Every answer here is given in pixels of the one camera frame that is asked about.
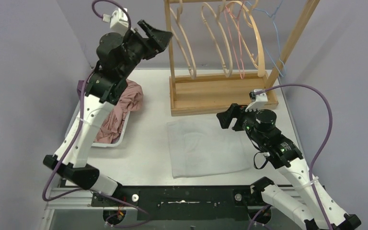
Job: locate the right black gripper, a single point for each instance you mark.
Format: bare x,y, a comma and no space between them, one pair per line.
226,118

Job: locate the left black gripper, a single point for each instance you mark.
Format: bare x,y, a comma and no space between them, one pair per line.
146,41

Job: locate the white skirt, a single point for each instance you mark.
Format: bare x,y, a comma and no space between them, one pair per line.
200,147

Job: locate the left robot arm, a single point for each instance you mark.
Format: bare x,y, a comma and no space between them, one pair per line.
118,55

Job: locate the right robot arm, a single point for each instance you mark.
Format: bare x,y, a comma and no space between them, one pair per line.
319,211

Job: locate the wooden hanger rack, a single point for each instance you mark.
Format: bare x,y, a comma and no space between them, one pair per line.
209,93

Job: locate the pink garment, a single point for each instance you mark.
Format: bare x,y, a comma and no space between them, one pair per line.
131,100

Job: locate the purple garment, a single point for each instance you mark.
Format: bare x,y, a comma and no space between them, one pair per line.
81,87

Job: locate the white plastic basket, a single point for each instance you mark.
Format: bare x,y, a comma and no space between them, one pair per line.
115,142

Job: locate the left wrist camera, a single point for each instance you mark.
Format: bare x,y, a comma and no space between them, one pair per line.
118,21

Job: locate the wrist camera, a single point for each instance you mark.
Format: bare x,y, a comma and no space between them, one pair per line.
118,21
258,98

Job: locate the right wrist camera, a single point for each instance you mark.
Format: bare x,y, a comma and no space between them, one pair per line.
258,98

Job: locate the pink wire hanger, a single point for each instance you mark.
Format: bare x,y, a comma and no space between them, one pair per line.
233,24

